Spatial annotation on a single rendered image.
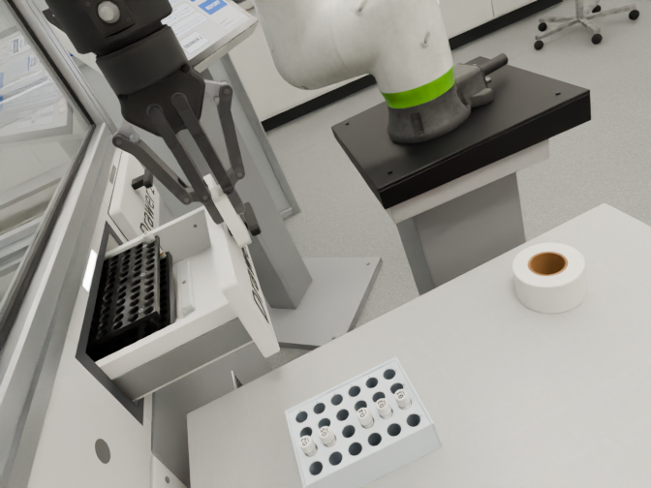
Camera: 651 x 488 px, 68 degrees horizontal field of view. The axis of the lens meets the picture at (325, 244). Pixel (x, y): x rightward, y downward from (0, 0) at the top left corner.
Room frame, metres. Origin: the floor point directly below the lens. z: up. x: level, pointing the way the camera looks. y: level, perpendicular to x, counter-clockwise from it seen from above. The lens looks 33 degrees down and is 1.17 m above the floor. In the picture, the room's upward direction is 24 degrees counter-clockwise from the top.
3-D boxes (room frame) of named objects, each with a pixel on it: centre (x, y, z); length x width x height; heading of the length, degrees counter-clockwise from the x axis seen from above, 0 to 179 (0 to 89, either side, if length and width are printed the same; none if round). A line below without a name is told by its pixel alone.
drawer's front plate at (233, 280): (0.52, 0.11, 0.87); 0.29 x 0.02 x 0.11; 4
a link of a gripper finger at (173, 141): (0.49, 0.10, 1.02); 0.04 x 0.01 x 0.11; 4
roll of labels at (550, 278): (0.36, -0.20, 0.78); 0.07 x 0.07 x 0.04
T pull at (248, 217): (0.52, 0.08, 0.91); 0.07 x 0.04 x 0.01; 4
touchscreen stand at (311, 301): (1.46, 0.16, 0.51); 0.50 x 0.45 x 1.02; 53
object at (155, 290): (0.52, 0.21, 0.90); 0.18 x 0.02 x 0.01; 4
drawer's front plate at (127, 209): (0.83, 0.27, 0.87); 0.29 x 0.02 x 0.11; 4
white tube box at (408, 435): (0.28, 0.04, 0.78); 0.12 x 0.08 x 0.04; 92
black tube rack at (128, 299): (0.51, 0.31, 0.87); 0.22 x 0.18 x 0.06; 94
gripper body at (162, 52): (0.49, 0.08, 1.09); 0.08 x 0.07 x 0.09; 94
